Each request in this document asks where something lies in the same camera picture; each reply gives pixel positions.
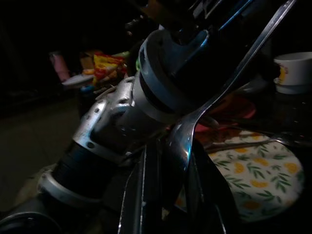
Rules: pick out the pink bottle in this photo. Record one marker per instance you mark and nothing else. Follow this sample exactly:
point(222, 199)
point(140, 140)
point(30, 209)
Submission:
point(61, 68)

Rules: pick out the white round lid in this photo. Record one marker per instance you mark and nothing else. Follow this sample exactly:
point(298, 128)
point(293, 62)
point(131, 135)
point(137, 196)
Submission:
point(78, 80)

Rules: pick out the white printed mug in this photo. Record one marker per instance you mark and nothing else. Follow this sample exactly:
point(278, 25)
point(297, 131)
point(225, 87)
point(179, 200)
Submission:
point(295, 70)

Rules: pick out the floral print plate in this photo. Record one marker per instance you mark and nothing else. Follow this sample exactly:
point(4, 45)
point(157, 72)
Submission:
point(263, 175)

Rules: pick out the pink plate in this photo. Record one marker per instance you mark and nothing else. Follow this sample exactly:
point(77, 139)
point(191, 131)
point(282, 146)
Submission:
point(243, 109)

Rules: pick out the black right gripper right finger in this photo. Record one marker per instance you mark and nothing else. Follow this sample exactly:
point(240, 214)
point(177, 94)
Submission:
point(207, 207)

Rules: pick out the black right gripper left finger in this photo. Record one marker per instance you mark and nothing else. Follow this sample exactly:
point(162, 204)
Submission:
point(143, 195)

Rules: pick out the large silver spoon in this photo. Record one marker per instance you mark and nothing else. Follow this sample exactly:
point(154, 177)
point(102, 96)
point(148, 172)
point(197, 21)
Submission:
point(184, 143)

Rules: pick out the yellow red snack packet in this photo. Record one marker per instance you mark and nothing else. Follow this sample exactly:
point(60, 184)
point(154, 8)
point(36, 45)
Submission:
point(107, 68)

